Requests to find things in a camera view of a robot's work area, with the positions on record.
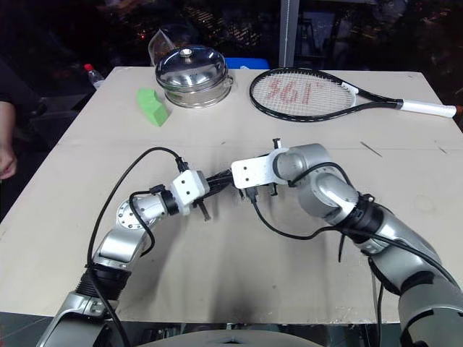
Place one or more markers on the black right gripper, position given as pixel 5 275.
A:
pixel 244 192

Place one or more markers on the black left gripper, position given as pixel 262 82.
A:
pixel 210 186

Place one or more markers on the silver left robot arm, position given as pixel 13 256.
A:
pixel 119 242

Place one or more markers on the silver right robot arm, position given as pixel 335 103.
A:
pixel 325 188

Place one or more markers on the bystander bare hand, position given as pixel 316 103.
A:
pixel 8 159

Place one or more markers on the green foam block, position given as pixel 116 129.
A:
pixel 153 106

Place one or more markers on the stainless steel pot with lid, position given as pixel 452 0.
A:
pixel 193 76

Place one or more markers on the black and white tennis racket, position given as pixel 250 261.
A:
pixel 300 92

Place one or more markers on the blue box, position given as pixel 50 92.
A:
pixel 249 63

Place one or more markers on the grey rounded robot torso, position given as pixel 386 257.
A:
pixel 224 339

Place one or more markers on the clear plastic container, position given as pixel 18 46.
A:
pixel 159 45

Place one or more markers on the plastic bottle with red cap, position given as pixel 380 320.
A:
pixel 94 76

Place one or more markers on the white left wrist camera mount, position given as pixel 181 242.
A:
pixel 188 186

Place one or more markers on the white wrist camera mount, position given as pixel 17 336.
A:
pixel 253 171
pixel 188 186

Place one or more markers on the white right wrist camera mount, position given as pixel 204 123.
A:
pixel 253 171

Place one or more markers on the grey metal post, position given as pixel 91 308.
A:
pixel 284 32

